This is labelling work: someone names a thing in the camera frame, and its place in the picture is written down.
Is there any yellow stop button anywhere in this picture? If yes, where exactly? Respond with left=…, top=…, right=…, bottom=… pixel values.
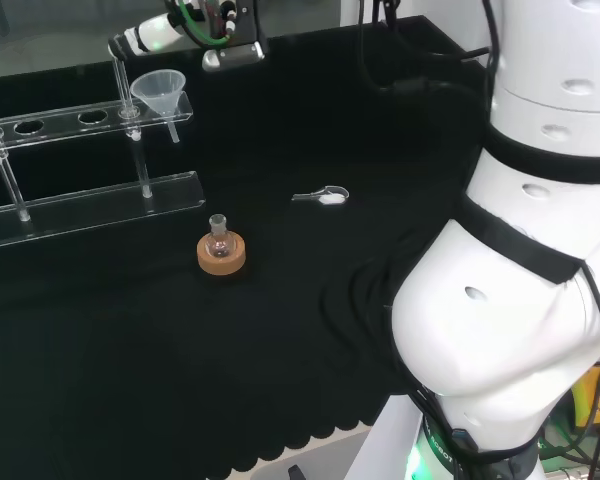
left=572, top=359, right=600, bottom=432

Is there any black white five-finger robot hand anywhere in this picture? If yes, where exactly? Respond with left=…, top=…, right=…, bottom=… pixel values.
left=108, top=0, right=241, bottom=61

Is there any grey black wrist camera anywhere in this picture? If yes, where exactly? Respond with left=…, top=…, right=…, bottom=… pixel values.
left=201, top=0, right=267, bottom=74

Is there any cork ring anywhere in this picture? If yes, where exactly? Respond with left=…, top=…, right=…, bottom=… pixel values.
left=196, top=230, right=247, bottom=276

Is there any small glass round-bottom flask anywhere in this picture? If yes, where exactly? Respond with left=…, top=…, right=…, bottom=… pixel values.
left=205, top=213, right=233, bottom=260

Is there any green cable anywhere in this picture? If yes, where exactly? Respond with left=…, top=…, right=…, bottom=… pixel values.
left=176, top=0, right=232, bottom=47

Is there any black bench cloth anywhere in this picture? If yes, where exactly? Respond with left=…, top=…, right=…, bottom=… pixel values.
left=0, top=13, right=496, bottom=474

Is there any black cable bundle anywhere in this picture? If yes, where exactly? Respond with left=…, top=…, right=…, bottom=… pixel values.
left=322, top=259, right=434, bottom=419

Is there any clear acrylic funnel stand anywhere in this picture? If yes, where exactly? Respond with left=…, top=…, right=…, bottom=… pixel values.
left=0, top=49, right=206, bottom=251

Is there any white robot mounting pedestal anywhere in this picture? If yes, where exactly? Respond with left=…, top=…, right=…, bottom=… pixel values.
left=347, top=392, right=426, bottom=480

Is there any clear plastic funnel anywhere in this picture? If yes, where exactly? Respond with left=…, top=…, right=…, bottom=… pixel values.
left=129, top=69, right=187, bottom=145

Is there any black cable with inline plug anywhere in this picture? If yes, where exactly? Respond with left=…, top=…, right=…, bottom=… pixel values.
left=355, top=0, right=486, bottom=151

